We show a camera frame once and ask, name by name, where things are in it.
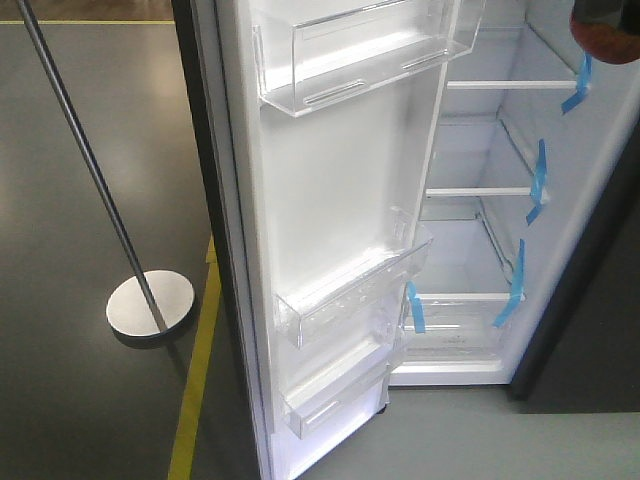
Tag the silver floor stand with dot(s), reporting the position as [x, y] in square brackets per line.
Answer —
[150, 303]

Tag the lower clear door bin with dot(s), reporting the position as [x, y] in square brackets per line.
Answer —
[345, 371]

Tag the upper clear door bin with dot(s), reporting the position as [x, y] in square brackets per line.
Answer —
[313, 54]

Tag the red yellow apple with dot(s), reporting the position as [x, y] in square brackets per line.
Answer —
[607, 30]

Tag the clear door bin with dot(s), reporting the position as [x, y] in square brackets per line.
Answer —
[352, 285]
[313, 54]
[345, 371]

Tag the fridge door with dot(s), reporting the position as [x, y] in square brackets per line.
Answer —
[292, 197]

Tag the middle clear door bin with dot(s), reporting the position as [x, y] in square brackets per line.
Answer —
[352, 285]

